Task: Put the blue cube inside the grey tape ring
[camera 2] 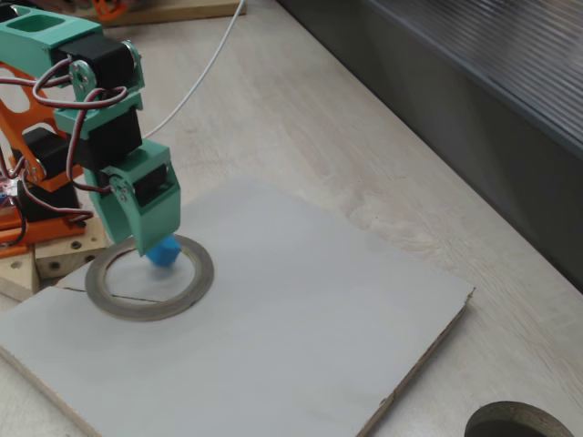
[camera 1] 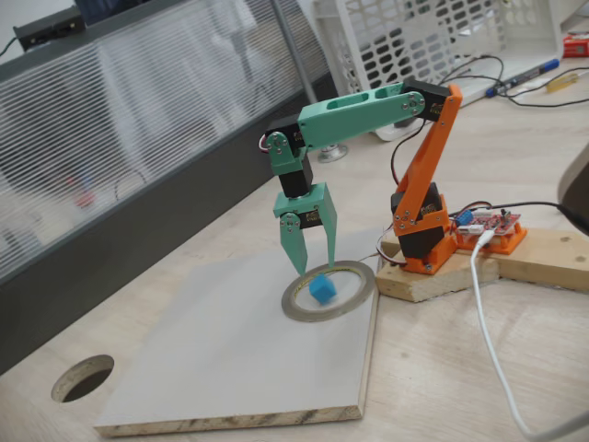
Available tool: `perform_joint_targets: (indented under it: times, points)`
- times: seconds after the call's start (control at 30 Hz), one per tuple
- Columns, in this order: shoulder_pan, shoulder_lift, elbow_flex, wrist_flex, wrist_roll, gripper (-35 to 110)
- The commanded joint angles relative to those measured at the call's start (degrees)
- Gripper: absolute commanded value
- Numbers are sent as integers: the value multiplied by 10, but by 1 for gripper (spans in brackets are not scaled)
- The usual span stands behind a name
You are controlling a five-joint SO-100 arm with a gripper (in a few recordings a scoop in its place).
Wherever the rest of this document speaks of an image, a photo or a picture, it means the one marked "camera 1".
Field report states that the red controller circuit board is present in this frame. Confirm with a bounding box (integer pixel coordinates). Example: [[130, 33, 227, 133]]
[[453, 207, 524, 240]]

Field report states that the blue marker pen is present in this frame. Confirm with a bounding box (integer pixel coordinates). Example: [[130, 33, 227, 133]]
[[485, 58, 561, 99]]

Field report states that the small red box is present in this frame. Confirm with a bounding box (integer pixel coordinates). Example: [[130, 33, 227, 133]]
[[561, 35, 589, 60]]

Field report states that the grey translucent desk partition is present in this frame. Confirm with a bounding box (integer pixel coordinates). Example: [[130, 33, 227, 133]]
[[0, 0, 350, 377]]

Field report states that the grey ring of tape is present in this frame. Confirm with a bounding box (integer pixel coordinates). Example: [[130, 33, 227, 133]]
[[281, 260, 376, 323]]

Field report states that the grey-topped wooden board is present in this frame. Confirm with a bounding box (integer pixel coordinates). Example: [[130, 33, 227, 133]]
[[94, 225, 383, 437]]

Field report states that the white USB cable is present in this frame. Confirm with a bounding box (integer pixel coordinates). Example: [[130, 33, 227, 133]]
[[469, 229, 589, 441]]

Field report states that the wooden robot base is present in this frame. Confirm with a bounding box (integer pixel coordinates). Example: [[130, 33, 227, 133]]
[[375, 225, 589, 304]]

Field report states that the yellow translucent stick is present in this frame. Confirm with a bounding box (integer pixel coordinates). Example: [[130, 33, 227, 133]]
[[546, 72, 580, 94]]

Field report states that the blue cube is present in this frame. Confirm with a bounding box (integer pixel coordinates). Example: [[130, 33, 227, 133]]
[[307, 274, 338, 306]]

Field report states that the black box on partition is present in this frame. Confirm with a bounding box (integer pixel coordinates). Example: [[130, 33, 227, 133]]
[[12, 6, 87, 51]]

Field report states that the thin black cable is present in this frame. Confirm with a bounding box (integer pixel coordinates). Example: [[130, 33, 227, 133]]
[[499, 67, 589, 109], [441, 54, 505, 93]]

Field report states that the black power cable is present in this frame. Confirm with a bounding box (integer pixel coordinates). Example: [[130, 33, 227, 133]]
[[448, 200, 589, 234]]

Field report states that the metal pole with foot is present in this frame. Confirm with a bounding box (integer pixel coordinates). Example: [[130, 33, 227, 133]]
[[270, 0, 350, 165]]

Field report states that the white plastic basket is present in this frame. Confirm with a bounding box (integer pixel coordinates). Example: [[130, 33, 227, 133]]
[[312, 0, 565, 142]]

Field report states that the dark monitor screen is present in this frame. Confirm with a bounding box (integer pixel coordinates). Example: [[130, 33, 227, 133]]
[[75, 0, 156, 27]]

